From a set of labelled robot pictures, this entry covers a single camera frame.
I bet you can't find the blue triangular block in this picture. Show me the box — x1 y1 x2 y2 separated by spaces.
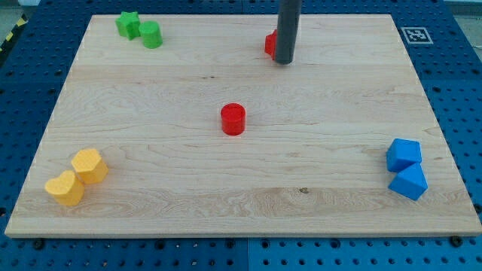
388 163 429 201

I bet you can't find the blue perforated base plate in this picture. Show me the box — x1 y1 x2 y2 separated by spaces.
1 0 481 270

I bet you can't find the red cylinder block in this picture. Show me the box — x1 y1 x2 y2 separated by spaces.
221 103 246 136

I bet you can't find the yellow heart block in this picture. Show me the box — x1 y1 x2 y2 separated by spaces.
44 170 85 206

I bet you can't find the red star block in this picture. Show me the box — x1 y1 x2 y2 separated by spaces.
264 29 277 60

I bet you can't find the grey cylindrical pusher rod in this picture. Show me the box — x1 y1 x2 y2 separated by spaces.
275 0 302 65

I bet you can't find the yellow hexagon block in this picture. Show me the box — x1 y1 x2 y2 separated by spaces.
71 148 108 184

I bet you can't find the white fiducial marker tag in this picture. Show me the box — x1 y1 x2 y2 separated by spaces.
401 26 433 44

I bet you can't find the blue cube block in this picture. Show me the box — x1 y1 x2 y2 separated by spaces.
386 139 423 172

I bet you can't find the green cylinder block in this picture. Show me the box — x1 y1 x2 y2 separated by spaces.
139 21 163 49

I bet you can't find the light wooden board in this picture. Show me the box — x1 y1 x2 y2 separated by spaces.
5 14 481 239

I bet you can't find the green star block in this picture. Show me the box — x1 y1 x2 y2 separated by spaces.
115 11 140 40

